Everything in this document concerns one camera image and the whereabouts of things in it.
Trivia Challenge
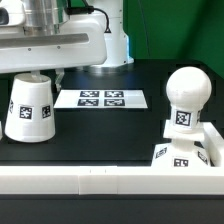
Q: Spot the white lamp base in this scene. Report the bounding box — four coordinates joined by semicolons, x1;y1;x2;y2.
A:
151;120;210;169

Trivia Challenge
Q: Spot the white marker sheet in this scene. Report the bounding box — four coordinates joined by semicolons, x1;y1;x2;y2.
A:
54;90;147;109

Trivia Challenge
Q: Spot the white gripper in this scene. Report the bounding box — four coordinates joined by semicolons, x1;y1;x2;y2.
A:
0;0;108;92

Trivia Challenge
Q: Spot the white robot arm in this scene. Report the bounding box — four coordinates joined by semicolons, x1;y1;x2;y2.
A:
0;0;133;88

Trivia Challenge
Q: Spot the white lamp bulb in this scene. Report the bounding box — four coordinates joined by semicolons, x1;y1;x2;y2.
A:
166;66;212;133

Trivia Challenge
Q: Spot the black cable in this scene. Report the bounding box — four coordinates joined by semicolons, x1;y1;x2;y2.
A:
65;0;112;34

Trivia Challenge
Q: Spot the white lamp shade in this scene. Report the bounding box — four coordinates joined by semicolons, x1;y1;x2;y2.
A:
5;73;55;143

